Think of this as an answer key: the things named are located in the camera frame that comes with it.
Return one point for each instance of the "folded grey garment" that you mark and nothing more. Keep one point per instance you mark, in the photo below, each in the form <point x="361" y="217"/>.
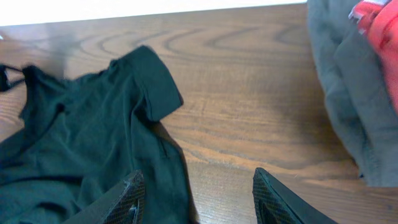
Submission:
<point x="356" y="98"/>

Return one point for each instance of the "crumpled red shirt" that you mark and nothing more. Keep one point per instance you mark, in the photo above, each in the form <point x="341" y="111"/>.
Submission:
<point x="377" y="20"/>

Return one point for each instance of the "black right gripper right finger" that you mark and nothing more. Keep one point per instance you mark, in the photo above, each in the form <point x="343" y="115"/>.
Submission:
<point x="277" y="204"/>

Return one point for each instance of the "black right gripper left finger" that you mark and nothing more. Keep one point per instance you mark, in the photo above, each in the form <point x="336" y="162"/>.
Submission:
<point x="122" y="204"/>

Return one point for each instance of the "black t-shirt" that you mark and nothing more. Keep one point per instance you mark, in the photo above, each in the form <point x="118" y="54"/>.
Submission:
<point x="82" y="137"/>

